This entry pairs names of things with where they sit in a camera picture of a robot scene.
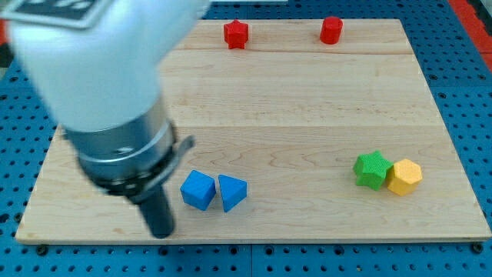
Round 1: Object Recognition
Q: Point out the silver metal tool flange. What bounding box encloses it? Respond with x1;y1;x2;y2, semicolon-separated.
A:
65;97;194;204

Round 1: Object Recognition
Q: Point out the light wooden board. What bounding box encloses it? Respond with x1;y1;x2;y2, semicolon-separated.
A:
15;18;492;245

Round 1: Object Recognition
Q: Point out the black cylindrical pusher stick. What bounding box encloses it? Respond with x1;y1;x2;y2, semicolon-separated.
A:
138;185;175;239

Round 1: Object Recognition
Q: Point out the blue triangular prism block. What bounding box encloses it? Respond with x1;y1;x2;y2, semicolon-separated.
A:
218;175;248;212

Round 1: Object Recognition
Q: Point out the red cylinder block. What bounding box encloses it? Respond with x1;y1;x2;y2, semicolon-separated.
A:
320;16;344;45

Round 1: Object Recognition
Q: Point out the green star block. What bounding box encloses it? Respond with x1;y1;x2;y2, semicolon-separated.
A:
353;150;393;191

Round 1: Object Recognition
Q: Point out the yellow hexagon block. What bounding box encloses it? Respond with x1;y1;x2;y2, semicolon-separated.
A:
387;159;423;196

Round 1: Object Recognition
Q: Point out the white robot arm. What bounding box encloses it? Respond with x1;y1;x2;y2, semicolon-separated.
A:
1;0;210;239

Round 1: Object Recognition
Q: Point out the red star block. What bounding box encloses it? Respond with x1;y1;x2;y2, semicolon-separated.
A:
223;19;249;49

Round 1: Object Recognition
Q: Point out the blue cube block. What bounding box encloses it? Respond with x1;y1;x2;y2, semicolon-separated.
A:
180;170;216;211

